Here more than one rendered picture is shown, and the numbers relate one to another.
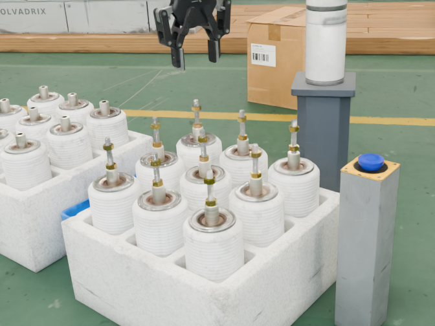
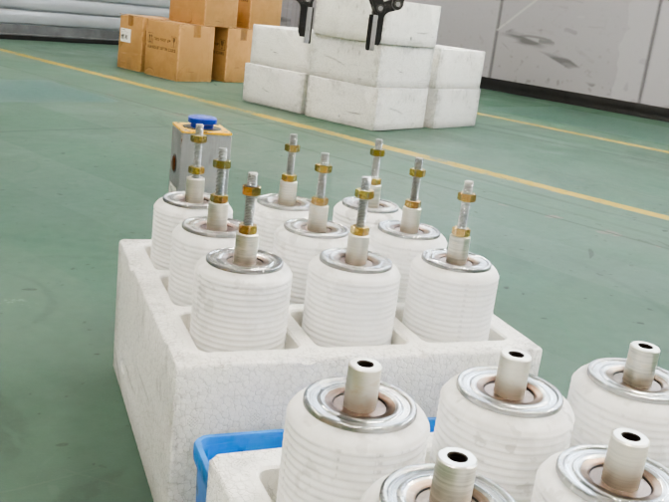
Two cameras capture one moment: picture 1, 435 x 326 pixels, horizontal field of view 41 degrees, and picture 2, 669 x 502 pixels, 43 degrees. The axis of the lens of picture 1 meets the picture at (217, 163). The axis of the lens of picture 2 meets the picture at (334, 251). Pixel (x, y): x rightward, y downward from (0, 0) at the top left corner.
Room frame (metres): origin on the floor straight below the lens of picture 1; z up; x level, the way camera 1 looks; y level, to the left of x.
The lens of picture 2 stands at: (1.81, 0.46, 0.50)
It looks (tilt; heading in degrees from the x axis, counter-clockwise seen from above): 16 degrees down; 206
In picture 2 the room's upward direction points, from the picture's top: 7 degrees clockwise
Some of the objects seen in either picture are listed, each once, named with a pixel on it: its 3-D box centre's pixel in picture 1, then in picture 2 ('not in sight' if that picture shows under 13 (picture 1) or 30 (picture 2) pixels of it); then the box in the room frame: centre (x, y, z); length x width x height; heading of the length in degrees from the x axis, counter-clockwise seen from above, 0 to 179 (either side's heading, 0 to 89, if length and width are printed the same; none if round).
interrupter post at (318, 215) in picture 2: (204, 168); (318, 218); (0.97, 0.02, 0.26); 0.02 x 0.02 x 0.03
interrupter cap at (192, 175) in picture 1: (205, 174); (316, 229); (0.97, 0.02, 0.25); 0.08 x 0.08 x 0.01
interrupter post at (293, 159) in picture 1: (293, 160); (194, 190); (0.98, -0.14, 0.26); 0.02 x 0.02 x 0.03
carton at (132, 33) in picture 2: not in sight; (151, 44); (-2.18, -2.83, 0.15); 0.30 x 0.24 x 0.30; 165
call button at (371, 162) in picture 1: (370, 163); (202, 124); (0.84, -0.24, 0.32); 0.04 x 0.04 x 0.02
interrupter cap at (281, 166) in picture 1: (293, 166); (194, 200); (0.98, -0.14, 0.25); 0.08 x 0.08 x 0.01
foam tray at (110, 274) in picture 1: (209, 248); (302, 358); (0.97, 0.03, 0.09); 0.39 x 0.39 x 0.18; 49
